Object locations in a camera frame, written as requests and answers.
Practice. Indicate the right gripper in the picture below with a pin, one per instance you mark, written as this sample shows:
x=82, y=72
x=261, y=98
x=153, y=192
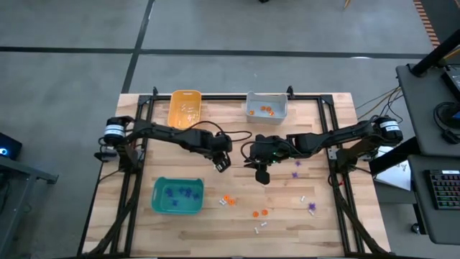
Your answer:
x=267, y=158

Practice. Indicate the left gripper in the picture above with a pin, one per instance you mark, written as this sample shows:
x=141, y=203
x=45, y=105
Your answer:
x=223, y=163

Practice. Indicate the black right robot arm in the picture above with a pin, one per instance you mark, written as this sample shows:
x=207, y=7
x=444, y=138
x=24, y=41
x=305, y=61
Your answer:
x=341, y=136

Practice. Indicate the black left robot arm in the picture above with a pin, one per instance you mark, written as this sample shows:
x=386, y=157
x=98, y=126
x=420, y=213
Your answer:
x=161, y=133

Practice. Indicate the grey plastic bin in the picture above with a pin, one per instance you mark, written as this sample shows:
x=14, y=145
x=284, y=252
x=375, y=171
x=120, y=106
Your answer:
x=266, y=119

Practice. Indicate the teal plastic bin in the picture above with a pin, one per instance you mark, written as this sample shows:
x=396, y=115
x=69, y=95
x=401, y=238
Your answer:
x=176, y=210

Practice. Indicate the orange plastic bin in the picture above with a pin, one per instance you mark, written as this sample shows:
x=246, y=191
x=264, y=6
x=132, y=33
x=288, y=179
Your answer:
x=174, y=115

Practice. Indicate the white power box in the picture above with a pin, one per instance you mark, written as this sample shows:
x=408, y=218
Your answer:
x=384, y=149

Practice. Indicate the black metal pole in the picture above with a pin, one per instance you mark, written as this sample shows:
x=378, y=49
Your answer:
x=436, y=54
x=393, y=156

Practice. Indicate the white paper sheet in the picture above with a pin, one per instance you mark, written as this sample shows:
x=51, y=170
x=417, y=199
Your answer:
x=395, y=176

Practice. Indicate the black caster wheel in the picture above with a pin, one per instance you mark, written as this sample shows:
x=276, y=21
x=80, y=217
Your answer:
x=415, y=228

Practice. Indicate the grey desk top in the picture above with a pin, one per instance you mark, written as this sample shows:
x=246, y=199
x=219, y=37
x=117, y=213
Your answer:
x=431, y=223
x=424, y=108

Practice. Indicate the black computer keyboard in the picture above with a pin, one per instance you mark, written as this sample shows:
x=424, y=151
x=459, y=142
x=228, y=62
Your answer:
x=445, y=188

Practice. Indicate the black headphones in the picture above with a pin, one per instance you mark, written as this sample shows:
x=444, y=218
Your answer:
x=447, y=117

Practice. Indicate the grey metal cart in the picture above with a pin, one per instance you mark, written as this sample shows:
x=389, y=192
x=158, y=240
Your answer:
x=21, y=172

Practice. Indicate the black laptop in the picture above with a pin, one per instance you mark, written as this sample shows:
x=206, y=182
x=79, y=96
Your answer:
x=453, y=80

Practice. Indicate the black device with blue light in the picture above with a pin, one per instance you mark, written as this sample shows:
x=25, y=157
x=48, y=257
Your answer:
x=7, y=146

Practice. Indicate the dark mat with orange stripes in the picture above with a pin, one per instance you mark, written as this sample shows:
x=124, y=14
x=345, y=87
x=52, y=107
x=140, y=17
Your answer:
x=445, y=14

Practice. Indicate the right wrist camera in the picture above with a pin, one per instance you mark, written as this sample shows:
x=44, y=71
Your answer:
x=259, y=142

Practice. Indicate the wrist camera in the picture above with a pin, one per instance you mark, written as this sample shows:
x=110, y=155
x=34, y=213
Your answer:
x=224, y=143
x=259, y=142

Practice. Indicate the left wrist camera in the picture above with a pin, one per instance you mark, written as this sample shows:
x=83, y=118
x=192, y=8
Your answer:
x=224, y=143

